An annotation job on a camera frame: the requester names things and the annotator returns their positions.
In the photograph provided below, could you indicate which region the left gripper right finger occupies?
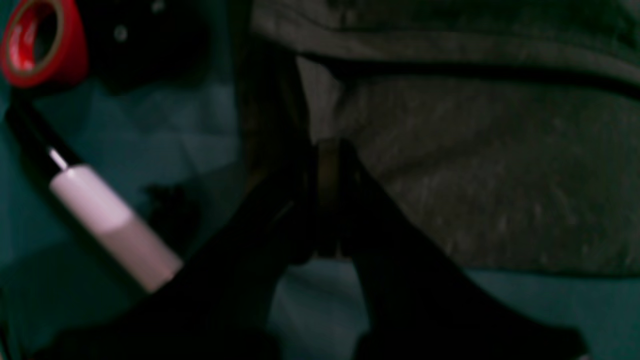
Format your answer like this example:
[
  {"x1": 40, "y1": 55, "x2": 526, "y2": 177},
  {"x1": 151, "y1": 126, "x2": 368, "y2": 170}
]
[{"x1": 339, "y1": 140, "x2": 588, "y2": 360}]

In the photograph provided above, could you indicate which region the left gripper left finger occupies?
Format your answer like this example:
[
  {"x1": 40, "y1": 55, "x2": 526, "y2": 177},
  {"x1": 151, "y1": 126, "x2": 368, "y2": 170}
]
[{"x1": 33, "y1": 146, "x2": 318, "y2": 360}]

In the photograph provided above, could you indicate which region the grey T-shirt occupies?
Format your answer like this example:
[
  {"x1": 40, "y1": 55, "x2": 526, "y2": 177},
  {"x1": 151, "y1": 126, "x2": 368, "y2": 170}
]
[{"x1": 251, "y1": 0, "x2": 639, "y2": 277}]

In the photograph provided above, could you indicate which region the small black clip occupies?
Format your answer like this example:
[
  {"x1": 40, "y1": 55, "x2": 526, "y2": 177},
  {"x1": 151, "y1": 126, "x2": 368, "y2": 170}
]
[{"x1": 144, "y1": 184, "x2": 201, "y2": 257}]

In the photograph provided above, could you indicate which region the white marker pen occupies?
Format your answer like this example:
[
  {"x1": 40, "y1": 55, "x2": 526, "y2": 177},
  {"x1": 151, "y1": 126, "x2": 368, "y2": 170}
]
[{"x1": 5, "y1": 102, "x2": 184, "y2": 293}]

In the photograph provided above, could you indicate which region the black remote control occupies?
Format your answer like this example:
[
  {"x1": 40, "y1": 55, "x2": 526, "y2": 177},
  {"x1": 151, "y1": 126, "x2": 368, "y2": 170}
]
[{"x1": 75, "y1": 0, "x2": 213, "y2": 95}]

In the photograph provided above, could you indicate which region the red tape roll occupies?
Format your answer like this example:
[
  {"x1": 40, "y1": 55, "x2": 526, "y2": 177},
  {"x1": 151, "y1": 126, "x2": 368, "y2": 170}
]
[{"x1": 1, "y1": 0, "x2": 89, "y2": 89}]

